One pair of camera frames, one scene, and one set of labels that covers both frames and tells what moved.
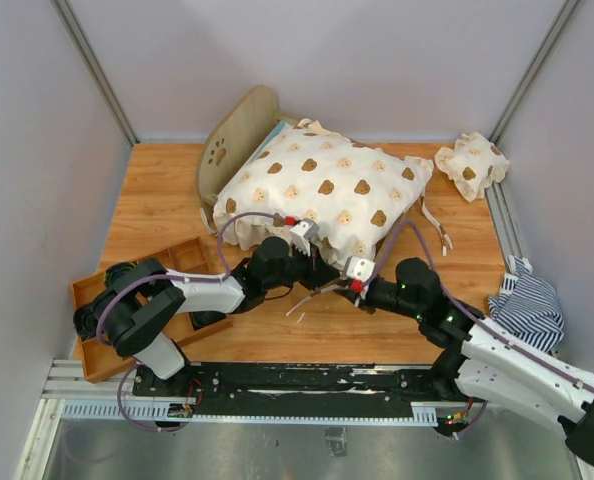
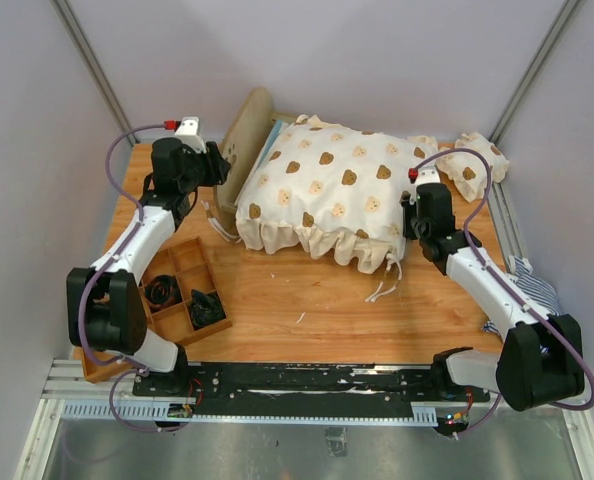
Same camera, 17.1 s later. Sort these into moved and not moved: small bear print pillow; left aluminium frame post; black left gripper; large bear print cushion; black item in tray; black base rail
Moved: black left gripper; large bear print cushion
Not moved: black base rail; black item in tray; left aluminium frame post; small bear print pillow
